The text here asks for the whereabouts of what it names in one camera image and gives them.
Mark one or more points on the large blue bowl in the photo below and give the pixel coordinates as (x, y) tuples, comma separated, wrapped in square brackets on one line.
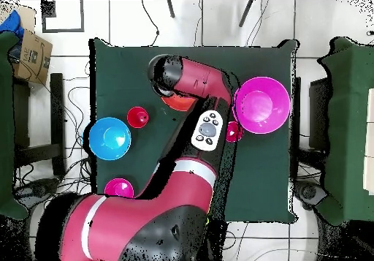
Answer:
[(110, 138)]

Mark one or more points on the large pink bowl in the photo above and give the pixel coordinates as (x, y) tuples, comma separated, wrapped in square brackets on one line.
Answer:
[(261, 105)]

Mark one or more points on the dark green tablecloth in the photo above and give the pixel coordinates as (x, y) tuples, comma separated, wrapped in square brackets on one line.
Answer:
[(131, 68)]

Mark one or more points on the green cloth covered table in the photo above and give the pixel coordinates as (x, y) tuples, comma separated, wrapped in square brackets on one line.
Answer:
[(5, 126), (347, 126)]

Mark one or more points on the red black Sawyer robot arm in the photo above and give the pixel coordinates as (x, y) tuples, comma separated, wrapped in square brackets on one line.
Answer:
[(175, 199)]

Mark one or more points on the orange bowl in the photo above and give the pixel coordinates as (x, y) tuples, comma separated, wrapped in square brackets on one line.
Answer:
[(178, 103)]

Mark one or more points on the grey chair leg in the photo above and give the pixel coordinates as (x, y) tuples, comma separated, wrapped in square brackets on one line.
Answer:
[(246, 12), (171, 8)]

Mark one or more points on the black pedestal foot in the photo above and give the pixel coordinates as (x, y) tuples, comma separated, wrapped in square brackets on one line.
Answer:
[(309, 192), (35, 189)]

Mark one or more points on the small red bowl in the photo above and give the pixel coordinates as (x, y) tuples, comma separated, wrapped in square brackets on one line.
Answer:
[(118, 188)]

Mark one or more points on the blue bag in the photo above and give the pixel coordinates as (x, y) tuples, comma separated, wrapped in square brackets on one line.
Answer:
[(11, 24)]

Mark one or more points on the plain cardboard box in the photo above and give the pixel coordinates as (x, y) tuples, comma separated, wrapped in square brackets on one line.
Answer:
[(27, 16)]

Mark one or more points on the printed cardboard box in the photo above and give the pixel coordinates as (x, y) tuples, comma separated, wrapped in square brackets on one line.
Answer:
[(32, 56)]

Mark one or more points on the black metal stand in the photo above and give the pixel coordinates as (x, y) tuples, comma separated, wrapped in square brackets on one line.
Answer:
[(57, 112), (318, 112)]

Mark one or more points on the red cup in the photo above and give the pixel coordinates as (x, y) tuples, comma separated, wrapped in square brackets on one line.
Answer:
[(136, 117), (233, 132)]

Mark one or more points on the white box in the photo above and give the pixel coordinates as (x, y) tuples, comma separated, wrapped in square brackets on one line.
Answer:
[(369, 126)]

